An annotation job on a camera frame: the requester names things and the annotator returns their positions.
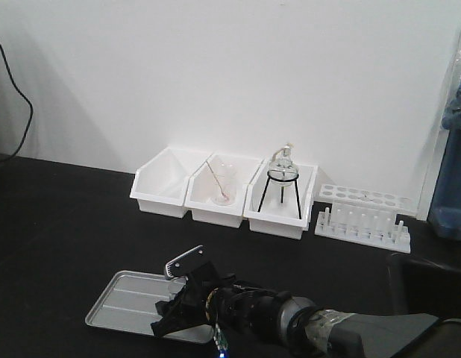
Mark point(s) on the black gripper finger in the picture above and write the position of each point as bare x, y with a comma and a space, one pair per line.
164, 326
167, 308

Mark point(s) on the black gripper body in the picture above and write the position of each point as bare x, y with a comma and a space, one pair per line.
200, 282

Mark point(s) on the clear glass beaker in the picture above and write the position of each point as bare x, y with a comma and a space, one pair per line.
175, 286

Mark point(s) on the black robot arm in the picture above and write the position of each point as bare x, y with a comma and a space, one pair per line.
281, 318

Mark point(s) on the silver metal tray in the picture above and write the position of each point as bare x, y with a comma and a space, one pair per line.
127, 303

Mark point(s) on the glass beaker in bin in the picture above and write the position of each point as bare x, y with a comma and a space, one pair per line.
226, 174

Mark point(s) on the white bin middle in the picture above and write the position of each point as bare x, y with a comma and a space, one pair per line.
202, 186

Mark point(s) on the white bin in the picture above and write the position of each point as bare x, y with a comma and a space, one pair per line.
160, 185
202, 186
276, 218

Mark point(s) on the white bin left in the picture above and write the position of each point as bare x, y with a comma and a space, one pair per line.
160, 185

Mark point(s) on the white bin right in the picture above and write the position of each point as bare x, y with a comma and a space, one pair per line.
276, 218

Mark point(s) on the glass stirring rod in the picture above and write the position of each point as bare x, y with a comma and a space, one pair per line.
217, 181

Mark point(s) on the round-bottom glass flask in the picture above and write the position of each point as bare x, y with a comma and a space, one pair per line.
282, 170

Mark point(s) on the black tripod stand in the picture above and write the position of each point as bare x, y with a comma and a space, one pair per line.
281, 190

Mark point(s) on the white test tube rack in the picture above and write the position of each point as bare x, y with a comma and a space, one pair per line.
365, 217

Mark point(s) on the blue water dispenser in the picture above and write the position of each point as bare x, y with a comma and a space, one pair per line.
445, 209

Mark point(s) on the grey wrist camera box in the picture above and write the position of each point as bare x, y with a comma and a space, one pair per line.
184, 263

